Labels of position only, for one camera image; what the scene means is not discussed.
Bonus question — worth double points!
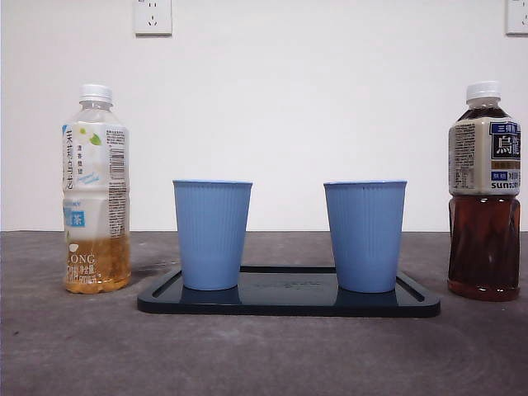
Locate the clear bottle of pale tea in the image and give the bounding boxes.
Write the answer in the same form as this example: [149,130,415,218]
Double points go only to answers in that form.
[60,83,133,295]

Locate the brown oolong tea bottle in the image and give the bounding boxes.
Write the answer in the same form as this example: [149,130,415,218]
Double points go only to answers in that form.
[447,80,521,302]

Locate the blue ribbed plastic cup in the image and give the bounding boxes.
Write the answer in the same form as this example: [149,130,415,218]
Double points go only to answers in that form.
[323,178,408,294]
[172,178,253,291]

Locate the dark blue rectangular tray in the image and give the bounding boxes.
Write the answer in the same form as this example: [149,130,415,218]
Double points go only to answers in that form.
[136,266,441,318]

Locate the white wall socket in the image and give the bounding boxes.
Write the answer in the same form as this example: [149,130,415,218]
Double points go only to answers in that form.
[133,0,172,36]
[505,0,528,36]

